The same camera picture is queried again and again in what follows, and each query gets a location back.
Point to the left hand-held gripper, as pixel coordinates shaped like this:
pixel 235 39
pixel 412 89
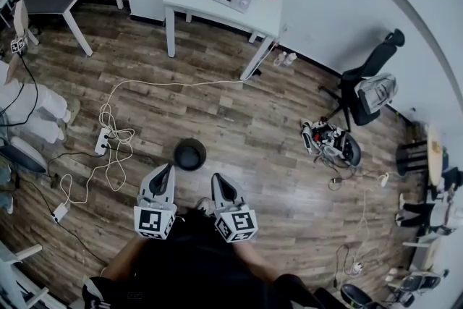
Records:
pixel 152 222

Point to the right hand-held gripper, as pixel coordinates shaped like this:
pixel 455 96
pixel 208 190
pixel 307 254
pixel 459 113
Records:
pixel 238 224

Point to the black mesh waste bin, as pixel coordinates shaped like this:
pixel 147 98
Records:
pixel 190 155

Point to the person's left forearm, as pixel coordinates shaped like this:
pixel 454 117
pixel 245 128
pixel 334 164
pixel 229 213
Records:
pixel 123 260

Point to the person's right forearm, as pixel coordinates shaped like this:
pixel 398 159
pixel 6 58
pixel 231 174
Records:
pixel 253 260

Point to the person's right shoe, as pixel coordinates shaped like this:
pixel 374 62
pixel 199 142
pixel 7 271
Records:
pixel 203 204

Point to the white power strip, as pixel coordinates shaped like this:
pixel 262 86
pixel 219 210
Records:
pixel 102 141

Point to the person's black clothing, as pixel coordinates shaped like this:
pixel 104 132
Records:
pixel 191 264

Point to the white power adapter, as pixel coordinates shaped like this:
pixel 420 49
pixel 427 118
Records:
pixel 59 212

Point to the small black adapter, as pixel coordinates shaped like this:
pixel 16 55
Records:
pixel 334 183

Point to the clear plastic bottle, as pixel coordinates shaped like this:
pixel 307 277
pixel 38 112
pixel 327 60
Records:
pixel 290 58
pixel 280 58

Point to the white plug adapter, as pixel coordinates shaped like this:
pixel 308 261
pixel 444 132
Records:
pixel 356 268

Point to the small white charger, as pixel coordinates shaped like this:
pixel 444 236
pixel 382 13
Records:
pixel 384 179

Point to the grey backpack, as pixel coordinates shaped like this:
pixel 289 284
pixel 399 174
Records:
pixel 378 90

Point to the black slatted shelf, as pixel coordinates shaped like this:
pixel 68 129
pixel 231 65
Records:
pixel 412 157

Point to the black office chair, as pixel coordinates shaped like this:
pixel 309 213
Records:
pixel 372 58

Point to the wooden round table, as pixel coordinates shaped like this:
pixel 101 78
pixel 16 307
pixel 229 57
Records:
pixel 434 152

